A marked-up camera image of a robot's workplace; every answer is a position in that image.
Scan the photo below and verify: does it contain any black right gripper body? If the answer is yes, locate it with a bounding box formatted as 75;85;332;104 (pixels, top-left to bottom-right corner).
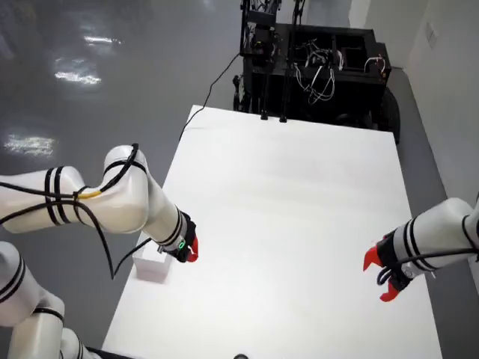
375;230;413;293

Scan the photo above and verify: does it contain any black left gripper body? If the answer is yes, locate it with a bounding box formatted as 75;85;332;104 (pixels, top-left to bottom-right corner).
172;211;198;263

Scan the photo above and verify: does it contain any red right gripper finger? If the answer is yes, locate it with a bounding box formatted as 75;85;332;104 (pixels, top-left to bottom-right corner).
379;279;400;303
362;245;382;273

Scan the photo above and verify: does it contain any white cardboard bin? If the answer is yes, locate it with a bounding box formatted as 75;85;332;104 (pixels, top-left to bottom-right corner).
131;245;174;284

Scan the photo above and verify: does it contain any black floor cable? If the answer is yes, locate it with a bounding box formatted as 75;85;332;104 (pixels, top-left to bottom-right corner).
178;52;246;141

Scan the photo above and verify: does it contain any black camera tripod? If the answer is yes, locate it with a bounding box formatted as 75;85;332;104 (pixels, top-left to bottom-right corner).
259;0;303;124

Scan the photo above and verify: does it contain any black equipment cart with wires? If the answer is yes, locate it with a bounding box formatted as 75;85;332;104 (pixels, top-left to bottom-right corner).
231;0;402;145

